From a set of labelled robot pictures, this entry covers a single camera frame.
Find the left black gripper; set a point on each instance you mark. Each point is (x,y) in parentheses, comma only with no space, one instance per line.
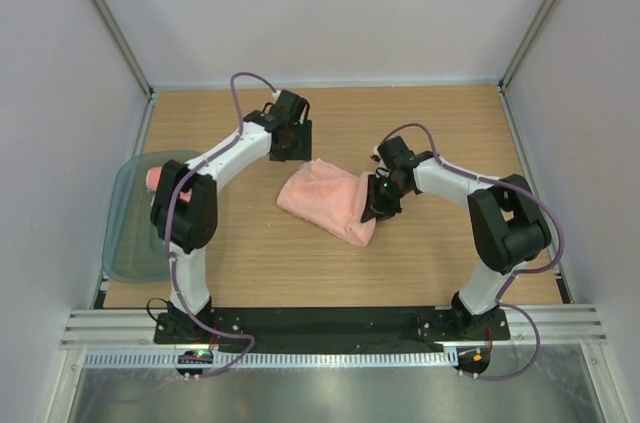
(302,151)

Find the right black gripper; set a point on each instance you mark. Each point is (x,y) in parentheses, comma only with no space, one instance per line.
(376,208)

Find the plain pink towel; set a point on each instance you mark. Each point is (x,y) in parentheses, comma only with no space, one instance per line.
(330,198)

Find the pink bunny towel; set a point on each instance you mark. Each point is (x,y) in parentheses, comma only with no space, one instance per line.
(152,182)

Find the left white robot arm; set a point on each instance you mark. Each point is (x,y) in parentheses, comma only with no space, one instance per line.
(185,206)

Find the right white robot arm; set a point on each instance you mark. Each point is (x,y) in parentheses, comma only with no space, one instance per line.
(507,223)

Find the clear glass tray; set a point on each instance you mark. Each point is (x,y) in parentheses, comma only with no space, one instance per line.
(132,251)

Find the white slotted cable duct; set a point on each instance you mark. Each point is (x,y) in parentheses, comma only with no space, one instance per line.
(199,360)

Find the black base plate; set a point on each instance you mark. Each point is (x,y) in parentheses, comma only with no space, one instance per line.
(328,329)

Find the left aluminium frame post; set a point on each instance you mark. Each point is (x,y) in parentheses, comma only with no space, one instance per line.
(115,32)

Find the aluminium frame post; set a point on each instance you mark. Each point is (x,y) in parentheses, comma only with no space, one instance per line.
(115,32)
(537,24)

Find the aluminium front rail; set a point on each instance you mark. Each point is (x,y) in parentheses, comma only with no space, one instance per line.
(557,324)

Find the right aluminium frame post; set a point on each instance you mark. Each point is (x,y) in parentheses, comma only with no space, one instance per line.
(537,24)

